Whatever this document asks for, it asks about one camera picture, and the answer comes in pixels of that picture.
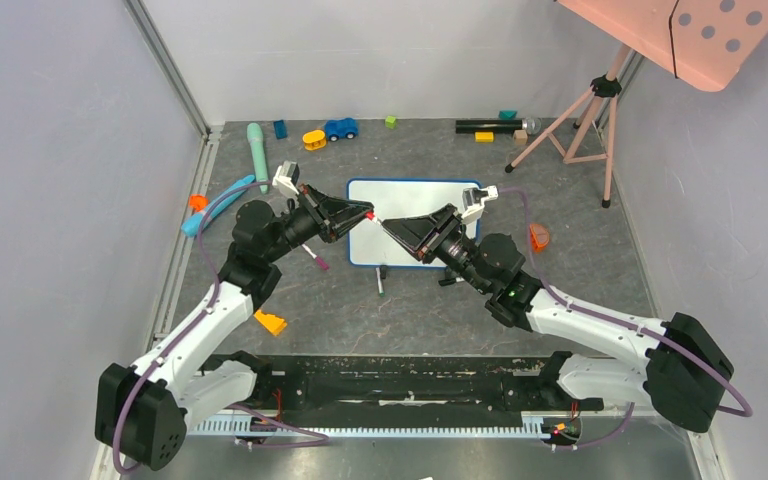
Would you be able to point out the clear ball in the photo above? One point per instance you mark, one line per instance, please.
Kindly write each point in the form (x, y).
(532, 125)

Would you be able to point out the pink tripod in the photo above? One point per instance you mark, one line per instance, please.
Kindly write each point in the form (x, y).
(599, 103)

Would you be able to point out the teal block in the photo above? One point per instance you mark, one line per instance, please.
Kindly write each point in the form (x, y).
(507, 114)

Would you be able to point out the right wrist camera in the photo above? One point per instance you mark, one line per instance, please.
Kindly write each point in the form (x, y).
(474, 202)

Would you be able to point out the green cap marker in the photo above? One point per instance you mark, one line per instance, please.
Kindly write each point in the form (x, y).
(380, 286)

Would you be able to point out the wooden cube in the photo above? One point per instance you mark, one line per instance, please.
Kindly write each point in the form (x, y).
(521, 137)

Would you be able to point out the large mint toy marker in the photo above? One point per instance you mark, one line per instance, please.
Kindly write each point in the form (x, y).
(255, 138)

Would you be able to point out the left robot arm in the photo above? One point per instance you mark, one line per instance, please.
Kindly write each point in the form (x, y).
(144, 410)

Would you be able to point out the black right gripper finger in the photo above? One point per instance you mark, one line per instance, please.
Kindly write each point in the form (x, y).
(421, 226)
(430, 249)

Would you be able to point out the blue toy car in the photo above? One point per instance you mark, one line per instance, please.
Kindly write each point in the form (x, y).
(346, 128)

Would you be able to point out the yellow small block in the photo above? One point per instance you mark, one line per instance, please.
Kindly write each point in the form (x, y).
(484, 137)

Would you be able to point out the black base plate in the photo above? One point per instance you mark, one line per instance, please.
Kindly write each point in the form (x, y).
(402, 391)

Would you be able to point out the large blue toy marker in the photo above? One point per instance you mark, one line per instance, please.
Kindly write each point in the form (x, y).
(190, 227)

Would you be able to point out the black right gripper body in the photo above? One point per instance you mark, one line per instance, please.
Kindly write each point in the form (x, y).
(439, 234)

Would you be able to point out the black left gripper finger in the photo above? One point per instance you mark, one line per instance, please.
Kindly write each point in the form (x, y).
(328, 206)
(341, 223)

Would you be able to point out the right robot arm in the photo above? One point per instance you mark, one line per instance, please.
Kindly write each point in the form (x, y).
(674, 366)

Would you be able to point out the orange toy piece left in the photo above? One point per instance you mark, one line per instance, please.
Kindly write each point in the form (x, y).
(198, 203)

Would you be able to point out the yellow oval toy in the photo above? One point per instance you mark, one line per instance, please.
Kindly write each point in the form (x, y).
(314, 140)

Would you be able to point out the pink perforated panel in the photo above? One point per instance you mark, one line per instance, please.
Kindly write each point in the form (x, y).
(701, 42)

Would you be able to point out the black tube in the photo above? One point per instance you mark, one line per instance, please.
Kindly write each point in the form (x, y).
(496, 126)

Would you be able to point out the black cap marker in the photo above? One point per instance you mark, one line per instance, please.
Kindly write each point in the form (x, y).
(449, 281)

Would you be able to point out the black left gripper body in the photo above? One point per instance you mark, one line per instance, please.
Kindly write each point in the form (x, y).
(297, 227)

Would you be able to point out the yellow toy block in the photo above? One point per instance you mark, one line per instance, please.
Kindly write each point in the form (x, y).
(274, 324)

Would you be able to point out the orange window toy block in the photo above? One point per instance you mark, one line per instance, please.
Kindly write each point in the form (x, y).
(539, 237)

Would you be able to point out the purple cap marker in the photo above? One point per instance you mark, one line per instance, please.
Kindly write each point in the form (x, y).
(317, 259)

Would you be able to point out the dark blue block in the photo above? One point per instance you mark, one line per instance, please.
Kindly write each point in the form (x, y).
(280, 129)

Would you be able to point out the blue framed whiteboard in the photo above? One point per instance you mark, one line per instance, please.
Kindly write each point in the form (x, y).
(404, 210)

